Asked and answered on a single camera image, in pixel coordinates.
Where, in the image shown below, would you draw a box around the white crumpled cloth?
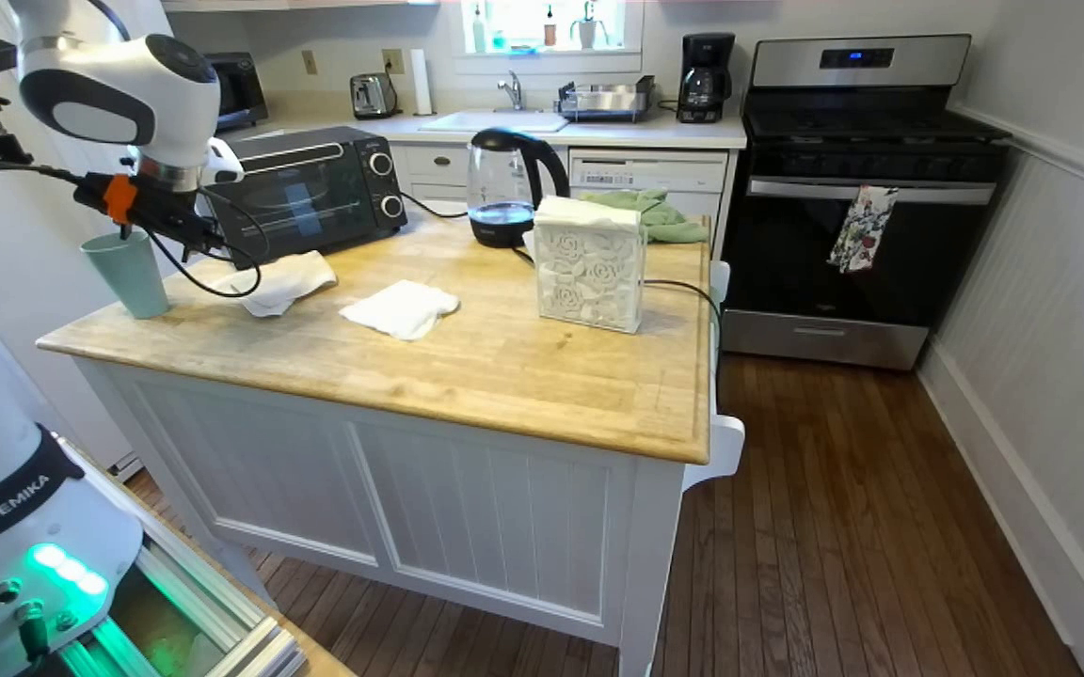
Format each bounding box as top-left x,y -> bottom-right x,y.
238,245 -> 340,323

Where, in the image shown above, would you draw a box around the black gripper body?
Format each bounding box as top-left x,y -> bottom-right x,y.
136,163 -> 235,254

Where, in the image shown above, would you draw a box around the white kitchen island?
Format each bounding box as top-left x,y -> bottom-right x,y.
35,211 -> 726,677

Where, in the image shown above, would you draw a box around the white folded cloth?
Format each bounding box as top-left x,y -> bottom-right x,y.
334,279 -> 463,348

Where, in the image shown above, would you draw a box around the black coffee maker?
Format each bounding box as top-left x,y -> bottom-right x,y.
675,30 -> 737,129

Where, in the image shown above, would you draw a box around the black microwave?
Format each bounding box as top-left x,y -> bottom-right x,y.
202,49 -> 272,136

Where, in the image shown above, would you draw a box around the white island side bracket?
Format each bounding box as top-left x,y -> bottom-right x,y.
676,410 -> 749,497

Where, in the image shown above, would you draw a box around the green cloth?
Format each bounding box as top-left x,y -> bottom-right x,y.
571,183 -> 716,250

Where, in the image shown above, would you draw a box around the chrome sink faucet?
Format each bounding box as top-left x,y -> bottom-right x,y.
493,69 -> 532,118

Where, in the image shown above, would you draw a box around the white counter cabinets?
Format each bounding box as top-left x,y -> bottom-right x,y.
235,111 -> 752,261

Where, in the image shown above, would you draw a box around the stainless steel black stove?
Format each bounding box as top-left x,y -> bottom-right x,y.
720,30 -> 1016,378

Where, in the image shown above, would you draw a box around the glass electric kettle black handle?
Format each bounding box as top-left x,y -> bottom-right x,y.
463,124 -> 576,254

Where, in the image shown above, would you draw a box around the white paper towel roll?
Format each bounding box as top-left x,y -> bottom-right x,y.
407,47 -> 440,121

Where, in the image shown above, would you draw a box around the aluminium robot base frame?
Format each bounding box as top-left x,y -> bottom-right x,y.
55,502 -> 309,677

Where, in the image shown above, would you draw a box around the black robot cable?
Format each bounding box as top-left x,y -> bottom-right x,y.
144,221 -> 269,305

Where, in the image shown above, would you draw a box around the silver toaster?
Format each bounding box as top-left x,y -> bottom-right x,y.
348,69 -> 402,124

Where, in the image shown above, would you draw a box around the patterned dish towel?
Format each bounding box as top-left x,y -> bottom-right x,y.
826,183 -> 901,279

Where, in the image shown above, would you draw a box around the black toaster oven cord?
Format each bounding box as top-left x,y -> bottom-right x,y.
397,183 -> 473,227

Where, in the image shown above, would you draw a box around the white embossed block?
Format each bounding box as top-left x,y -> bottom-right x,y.
532,191 -> 649,339

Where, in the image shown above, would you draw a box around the light blue plastic cup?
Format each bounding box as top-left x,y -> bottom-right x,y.
79,227 -> 178,320

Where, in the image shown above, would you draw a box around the kitchen window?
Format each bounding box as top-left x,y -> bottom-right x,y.
457,0 -> 649,62

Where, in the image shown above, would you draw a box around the black toaster oven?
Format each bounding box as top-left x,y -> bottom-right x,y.
202,124 -> 412,270

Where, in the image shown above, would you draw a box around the metal dish rack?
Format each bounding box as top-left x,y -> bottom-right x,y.
553,72 -> 662,124

